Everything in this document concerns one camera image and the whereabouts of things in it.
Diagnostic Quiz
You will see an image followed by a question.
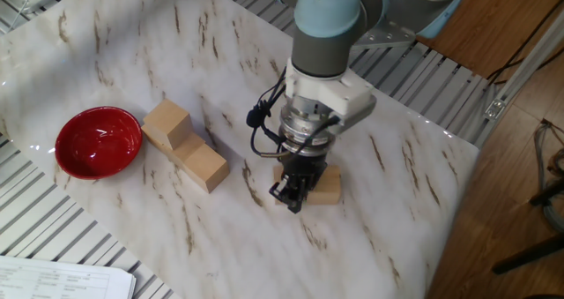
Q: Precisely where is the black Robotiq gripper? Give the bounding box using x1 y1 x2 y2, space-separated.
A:
268 150 331 214

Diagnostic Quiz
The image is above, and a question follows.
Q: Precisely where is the light wooden cube block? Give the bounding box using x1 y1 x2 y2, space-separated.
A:
143 99 194 151
140 123 174 153
272 164 287 206
305 164 342 206
169 131 207 168
181 143 230 194

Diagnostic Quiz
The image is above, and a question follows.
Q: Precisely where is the white printed paper stack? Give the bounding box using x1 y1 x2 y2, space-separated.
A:
0 254 137 299

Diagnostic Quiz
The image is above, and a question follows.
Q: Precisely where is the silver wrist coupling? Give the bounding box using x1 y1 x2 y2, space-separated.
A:
277 94 339 159

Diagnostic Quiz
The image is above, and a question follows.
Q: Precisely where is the red glossy bowl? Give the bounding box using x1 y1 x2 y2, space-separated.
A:
55 106 145 181

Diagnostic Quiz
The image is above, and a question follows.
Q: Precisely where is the white marble pattern board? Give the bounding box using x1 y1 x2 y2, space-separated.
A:
0 0 480 299

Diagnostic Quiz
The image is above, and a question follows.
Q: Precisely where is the black chair base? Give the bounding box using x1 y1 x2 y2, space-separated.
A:
490 177 564 276

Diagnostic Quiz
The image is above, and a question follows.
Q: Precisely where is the black wrist cable with plug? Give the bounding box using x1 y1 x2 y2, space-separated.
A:
245 67 288 146

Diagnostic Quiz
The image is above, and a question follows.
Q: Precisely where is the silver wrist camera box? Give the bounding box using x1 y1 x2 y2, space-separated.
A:
328 94 378 137

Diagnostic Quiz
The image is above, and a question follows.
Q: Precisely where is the black floor cable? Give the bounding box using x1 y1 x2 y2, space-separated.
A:
486 0 564 86

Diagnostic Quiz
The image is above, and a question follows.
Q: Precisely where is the grey cable bundle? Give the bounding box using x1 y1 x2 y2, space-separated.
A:
532 118 564 233

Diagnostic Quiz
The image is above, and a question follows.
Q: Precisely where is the aluminium frame profile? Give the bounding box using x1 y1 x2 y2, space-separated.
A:
482 8 564 123

